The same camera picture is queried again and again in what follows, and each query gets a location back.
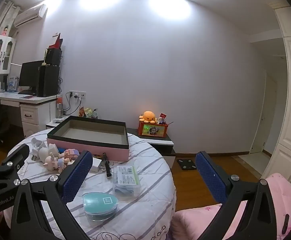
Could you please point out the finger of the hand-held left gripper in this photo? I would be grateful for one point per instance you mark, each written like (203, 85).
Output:
(18, 155)

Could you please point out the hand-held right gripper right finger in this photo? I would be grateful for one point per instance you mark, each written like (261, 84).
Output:
(210, 180)

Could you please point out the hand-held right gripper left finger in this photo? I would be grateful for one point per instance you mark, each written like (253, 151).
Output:
(75, 177)

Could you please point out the pink building block figure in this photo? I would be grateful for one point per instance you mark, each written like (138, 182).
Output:
(69, 155)

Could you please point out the white box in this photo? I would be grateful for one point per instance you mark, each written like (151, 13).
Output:
(97, 165)

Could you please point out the white astronaut figure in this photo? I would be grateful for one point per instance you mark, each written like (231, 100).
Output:
(44, 153)

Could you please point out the pink pig doll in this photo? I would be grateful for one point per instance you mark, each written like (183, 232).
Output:
(50, 162)

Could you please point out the black pen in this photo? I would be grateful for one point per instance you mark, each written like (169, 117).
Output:
(106, 165)

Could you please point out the teal heart-shaped box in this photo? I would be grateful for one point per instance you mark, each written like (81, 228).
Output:
(99, 203)

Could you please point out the pink box with black rim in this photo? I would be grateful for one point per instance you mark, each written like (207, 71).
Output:
(90, 130)

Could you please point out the clear plastic box green label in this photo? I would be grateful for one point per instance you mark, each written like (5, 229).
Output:
(126, 177)

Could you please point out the black bathroom scale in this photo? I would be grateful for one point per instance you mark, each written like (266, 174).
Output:
(186, 164)

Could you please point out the white desk with drawers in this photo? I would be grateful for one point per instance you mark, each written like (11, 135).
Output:
(35, 120)

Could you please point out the white side cabinet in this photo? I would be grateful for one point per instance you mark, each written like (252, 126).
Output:
(55, 125)

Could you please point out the plastic packet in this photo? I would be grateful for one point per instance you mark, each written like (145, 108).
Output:
(58, 121)

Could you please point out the purple notebook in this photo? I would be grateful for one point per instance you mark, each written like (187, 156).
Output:
(26, 96)

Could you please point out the black-topped low cabinet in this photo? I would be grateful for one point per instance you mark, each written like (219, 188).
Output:
(160, 145)

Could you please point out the striped white tablecloth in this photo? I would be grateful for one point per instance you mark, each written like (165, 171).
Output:
(148, 175)

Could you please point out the orange-capped bottle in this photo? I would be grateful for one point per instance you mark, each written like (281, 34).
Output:
(59, 107)

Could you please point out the orange snack bag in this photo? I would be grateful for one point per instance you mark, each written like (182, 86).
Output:
(82, 112)

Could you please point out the yellow snack bag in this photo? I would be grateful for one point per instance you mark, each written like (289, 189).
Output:
(89, 112)

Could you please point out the blue white carton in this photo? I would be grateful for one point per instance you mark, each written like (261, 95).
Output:
(12, 83)

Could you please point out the red cartoon storage box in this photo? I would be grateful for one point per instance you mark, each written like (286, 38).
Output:
(153, 130)

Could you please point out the red white packet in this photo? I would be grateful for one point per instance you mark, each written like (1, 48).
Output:
(163, 117)

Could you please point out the black computer monitor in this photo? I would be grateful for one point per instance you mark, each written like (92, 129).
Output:
(29, 75)

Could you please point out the orange octopus plush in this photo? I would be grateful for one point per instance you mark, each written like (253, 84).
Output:
(148, 117)

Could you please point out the small cream stand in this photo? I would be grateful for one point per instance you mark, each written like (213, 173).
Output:
(45, 60)

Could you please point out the black speaker box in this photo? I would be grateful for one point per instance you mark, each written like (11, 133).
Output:
(53, 57)

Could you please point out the white glass-door cabinet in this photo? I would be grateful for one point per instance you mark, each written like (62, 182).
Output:
(1, 40)

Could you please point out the small pink doll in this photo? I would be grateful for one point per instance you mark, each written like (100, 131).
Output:
(5, 31)

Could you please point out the white air conditioner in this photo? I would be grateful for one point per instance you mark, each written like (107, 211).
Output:
(30, 15)

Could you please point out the white wall socket strip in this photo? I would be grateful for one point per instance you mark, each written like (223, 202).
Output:
(83, 94)

